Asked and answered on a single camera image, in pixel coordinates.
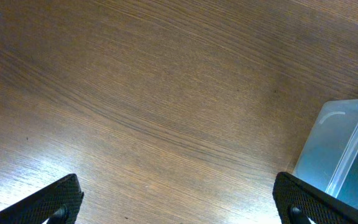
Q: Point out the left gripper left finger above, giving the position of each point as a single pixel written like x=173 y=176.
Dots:
x=58 y=202

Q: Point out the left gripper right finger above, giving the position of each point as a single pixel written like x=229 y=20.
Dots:
x=299 y=202

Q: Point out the blue cup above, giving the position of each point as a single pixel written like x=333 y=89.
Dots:
x=316 y=167

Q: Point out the clear plastic container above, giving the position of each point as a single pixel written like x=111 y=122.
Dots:
x=336 y=127

